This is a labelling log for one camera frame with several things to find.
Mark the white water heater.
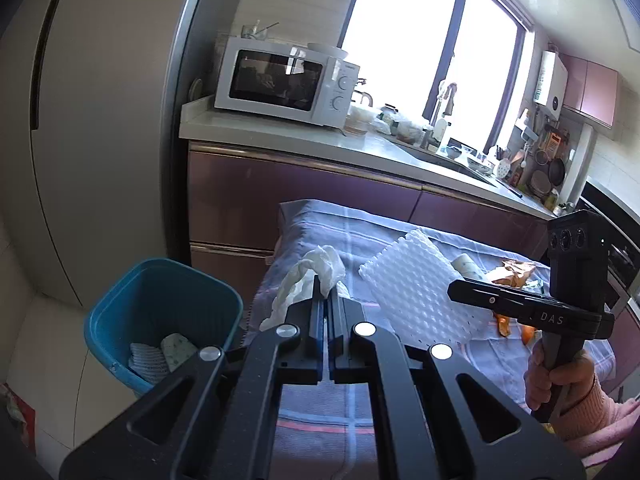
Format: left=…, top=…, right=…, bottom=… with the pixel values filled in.
left=532, top=51, right=569, bottom=121

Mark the checked purple tablecloth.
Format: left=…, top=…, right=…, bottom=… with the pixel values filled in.
left=245, top=199, right=621, bottom=480

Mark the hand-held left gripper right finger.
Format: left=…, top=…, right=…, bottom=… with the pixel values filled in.
left=328, top=290, right=586, bottom=480

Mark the glass cup with sticks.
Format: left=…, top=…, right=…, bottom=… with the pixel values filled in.
left=241, top=20, right=280, bottom=41

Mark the pale dotted crumpled paper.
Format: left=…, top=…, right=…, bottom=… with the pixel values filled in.
left=161, top=332, right=201, bottom=373

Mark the person's right forearm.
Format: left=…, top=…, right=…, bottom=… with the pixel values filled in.
left=562, top=374, right=640, bottom=467

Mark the kitchen window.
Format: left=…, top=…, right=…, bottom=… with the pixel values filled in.
left=337, top=0, right=536, bottom=153

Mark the white microwave oven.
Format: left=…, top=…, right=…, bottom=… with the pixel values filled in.
left=214, top=36, right=362, bottom=130

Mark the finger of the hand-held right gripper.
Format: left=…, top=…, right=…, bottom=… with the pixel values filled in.
left=447, top=279, right=551, bottom=322

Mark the pink wall cabinet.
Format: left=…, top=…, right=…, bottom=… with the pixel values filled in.
left=560, top=55, right=621, bottom=128

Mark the black built-in oven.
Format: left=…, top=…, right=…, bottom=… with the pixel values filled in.
left=580, top=180, right=640, bottom=313

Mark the white paper roll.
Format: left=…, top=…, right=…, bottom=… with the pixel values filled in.
left=450, top=253, right=489, bottom=284

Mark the purple base cabinet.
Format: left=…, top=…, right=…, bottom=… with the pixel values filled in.
left=187, top=142, right=556, bottom=306

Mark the plastic food container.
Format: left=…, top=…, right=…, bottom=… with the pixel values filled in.
left=345, top=106, right=379, bottom=137

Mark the person's right hand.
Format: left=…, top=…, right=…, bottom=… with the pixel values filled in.
left=524, top=344, right=599, bottom=413

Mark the white kitchen countertop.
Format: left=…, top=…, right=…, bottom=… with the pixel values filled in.
left=179, top=95, right=561, bottom=221

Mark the grey refrigerator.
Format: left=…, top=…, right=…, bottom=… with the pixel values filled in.
left=0, top=0, right=236, bottom=311

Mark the crumpled checked paper towel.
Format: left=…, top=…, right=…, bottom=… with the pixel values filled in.
left=129, top=342, right=170, bottom=386

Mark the metal kitchen faucet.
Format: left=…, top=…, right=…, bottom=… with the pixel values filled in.
left=425, top=80, right=458, bottom=149

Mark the brown snack wrapper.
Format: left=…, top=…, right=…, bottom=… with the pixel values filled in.
left=487, top=258, right=537, bottom=289

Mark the red plastic bag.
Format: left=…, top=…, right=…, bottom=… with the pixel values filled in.
left=0, top=382, right=37, bottom=453

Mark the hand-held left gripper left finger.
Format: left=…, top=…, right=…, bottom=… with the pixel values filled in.
left=60, top=275, right=329, bottom=480

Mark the steel kitchen sink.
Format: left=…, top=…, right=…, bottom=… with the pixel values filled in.
left=395, top=142, right=501, bottom=188

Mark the blue trash bin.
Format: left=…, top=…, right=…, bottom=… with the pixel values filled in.
left=84, top=258, right=244, bottom=400

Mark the white tissue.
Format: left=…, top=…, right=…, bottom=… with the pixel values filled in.
left=259, top=245, right=351, bottom=332

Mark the white dimpled foam sheet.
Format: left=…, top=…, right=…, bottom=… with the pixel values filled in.
left=358, top=229, right=494, bottom=349

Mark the clear bag of food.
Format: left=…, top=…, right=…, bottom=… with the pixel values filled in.
left=380, top=105, right=427, bottom=144

